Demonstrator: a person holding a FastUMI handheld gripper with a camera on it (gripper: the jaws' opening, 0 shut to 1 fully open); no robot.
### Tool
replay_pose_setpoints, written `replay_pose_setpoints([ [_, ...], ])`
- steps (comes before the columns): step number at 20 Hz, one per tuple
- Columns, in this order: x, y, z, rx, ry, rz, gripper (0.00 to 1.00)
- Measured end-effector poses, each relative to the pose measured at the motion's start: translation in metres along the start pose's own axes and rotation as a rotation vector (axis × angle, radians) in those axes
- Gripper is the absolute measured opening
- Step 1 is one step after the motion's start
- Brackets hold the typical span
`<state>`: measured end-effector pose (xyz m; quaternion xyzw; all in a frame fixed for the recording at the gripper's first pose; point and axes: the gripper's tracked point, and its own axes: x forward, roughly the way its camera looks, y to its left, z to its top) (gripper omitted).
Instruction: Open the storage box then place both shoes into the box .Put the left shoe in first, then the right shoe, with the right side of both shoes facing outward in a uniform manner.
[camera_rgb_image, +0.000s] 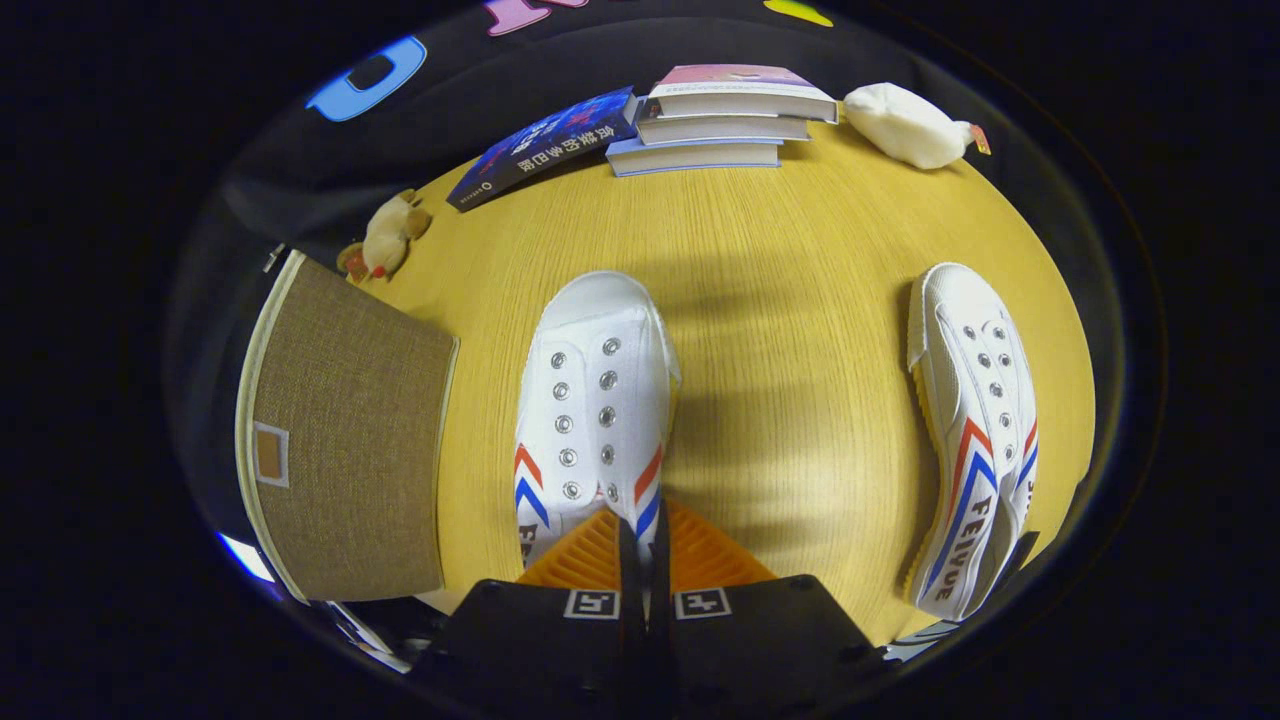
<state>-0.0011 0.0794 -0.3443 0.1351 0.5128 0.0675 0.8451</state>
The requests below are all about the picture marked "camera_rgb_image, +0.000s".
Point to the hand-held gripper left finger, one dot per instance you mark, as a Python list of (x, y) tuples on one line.
[(630, 610)]

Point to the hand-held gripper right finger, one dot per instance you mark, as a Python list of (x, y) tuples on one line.
[(660, 610)]

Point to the white canvas shoe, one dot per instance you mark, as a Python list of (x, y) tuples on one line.
[(595, 330), (970, 330)]

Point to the beige fabric storage box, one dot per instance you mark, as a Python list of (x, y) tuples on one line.
[(350, 430)]

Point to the brown plush dog toy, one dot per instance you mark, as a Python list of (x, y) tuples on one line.
[(385, 238)]

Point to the light blue cover book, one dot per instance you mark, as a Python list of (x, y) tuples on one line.
[(690, 157)]

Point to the grey cover book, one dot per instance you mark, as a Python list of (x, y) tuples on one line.
[(720, 130)]

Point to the white clothes peg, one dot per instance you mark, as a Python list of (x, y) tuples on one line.
[(273, 258)]

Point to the pink cover book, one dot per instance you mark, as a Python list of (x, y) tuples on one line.
[(735, 85)]

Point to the white plush toy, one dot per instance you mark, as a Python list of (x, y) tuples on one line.
[(900, 125)]

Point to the black backdrop cloth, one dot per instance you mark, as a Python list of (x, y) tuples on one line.
[(300, 170)]

